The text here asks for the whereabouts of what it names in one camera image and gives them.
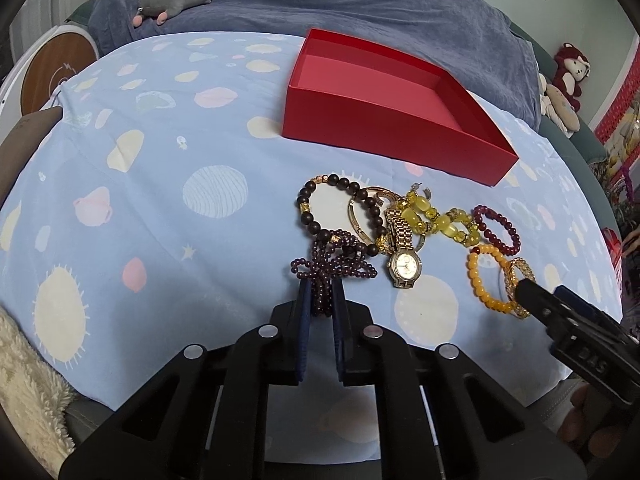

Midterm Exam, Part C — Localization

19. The dark red bead bracelet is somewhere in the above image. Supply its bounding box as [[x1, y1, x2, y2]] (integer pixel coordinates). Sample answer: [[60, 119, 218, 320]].
[[472, 204, 522, 257]]

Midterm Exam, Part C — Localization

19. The yellow stone bead bracelet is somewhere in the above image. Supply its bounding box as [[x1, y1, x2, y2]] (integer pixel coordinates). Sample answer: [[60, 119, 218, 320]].
[[397, 186, 483, 248]]

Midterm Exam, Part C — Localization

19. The person's right hand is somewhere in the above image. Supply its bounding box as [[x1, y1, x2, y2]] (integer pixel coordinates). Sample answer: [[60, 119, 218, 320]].
[[558, 384, 624, 457]]

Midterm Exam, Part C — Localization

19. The orange amber bead bracelet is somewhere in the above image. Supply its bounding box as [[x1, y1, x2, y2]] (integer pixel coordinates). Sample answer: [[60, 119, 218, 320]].
[[466, 244, 519, 316]]

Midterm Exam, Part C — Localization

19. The brown leather pouch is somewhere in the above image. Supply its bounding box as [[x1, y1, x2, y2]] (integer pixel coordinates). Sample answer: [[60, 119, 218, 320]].
[[0, 106, 63, 205]]

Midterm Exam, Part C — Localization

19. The purple garnet bead strand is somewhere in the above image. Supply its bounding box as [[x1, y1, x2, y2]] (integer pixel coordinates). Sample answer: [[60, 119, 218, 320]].
[[290, 228, 378, 316]]

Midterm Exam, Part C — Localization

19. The light blue planet bedsheet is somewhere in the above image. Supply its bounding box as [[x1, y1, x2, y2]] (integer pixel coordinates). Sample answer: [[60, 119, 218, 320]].
[[0, 30, 626, 466]]

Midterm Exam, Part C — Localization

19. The dark wooden bead bracelet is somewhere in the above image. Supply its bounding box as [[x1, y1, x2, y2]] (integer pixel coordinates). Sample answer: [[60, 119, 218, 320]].
[[296, 173, 388, 258]]

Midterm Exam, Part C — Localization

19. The dark blue plush blanket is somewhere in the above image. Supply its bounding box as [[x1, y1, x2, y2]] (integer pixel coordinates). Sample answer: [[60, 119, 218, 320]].
[[88, 0, 541, 129]]

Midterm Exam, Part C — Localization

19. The red shallow cardboard box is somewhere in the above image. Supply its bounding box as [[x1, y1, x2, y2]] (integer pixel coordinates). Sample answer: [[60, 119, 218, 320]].
[[282, 28, 518, 186]]

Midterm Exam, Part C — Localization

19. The gold metal wristwatch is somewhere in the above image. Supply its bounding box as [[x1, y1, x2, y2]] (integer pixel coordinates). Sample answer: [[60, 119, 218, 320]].
[[385, 204, 422, 289]]

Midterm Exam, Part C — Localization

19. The cream fluffy rug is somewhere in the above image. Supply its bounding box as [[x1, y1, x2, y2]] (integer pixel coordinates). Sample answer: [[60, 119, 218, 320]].
[[1, 311, 75, 478]]

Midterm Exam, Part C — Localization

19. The beige cookie plush pillow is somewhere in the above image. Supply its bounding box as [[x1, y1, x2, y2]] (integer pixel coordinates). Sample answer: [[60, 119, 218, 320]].
[[538, 73, 580, 138]]

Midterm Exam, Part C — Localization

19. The small silver hoop earring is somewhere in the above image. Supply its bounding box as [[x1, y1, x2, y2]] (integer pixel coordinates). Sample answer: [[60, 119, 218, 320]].
[[410, 183, 432, 200]]

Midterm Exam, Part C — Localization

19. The white round wooden device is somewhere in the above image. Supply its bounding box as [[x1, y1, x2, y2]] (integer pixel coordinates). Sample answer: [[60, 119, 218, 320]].
[[0, 24, 99, 139]]

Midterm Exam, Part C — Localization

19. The red monkey plush toy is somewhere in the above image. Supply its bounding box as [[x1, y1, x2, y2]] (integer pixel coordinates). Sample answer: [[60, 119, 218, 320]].
[[552, 42, 590, 112]]

